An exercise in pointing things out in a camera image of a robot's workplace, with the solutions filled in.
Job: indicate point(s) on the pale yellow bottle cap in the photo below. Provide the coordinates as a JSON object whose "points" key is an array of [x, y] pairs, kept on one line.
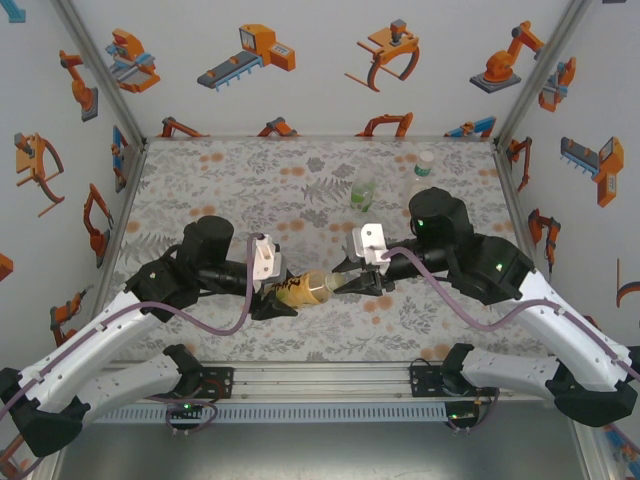
{"points": [[337, 282]]}

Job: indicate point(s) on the clear bottle yellow tea label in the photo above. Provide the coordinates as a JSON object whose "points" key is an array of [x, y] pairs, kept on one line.
{"points": [[310, 290]]}

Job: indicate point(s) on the clear bottle white green label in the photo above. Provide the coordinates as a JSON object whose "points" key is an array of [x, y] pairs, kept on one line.
{"points": [[422, 172]]}

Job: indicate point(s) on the clear bottle green lime label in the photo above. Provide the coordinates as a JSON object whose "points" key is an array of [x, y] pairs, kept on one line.
{"points": [[362, 197]]}

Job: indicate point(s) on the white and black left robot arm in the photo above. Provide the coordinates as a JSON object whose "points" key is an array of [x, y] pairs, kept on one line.
{"points": [[75, 350]]}

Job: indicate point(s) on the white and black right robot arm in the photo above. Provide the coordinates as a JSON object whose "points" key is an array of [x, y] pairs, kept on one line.
{"points": [[565, 330]]}

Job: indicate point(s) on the floral table cloth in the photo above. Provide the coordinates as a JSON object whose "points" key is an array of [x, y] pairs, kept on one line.
{"points": [[225, 165]]}

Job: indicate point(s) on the aluminium side rail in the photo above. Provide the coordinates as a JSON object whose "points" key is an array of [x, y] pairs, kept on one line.
{"points": [[132, 175], [514, 200]]}

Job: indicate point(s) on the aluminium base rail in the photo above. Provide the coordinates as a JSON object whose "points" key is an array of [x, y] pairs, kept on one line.
{"points": [[320, 382]]}

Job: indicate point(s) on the aluminium frame post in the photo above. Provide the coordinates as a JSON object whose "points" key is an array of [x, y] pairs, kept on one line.
{"points": [[95, 65], [545, 65]]}

